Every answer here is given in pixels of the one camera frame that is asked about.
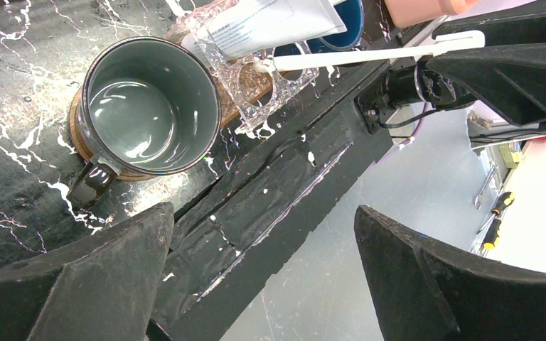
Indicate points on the large pink storage box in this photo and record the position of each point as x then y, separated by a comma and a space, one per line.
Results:
405, 13

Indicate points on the yellow handled screwdriver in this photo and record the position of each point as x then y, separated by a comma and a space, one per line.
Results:
488, 235

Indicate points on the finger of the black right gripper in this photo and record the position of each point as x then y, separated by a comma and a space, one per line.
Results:
510, 79
520, 25

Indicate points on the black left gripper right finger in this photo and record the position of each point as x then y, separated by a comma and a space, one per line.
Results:
425, 289

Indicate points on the dark grey cup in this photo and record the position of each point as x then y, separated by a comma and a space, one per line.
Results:
146, 108

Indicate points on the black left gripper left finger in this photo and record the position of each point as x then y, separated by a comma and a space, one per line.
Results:
101, 287

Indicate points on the white toothpaste tube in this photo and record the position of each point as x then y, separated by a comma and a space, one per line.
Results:
239, 31

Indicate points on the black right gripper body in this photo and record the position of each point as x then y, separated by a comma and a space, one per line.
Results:
409, 82

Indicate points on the dark blue cup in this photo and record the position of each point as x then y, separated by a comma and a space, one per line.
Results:
324, 26

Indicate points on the oval wooden tray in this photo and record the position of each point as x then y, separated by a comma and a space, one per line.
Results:
235, 108

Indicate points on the clear plastic dimpled tray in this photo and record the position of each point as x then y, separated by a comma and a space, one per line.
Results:
255, 84

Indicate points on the white handled toothbrush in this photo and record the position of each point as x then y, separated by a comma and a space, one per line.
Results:
442, 44

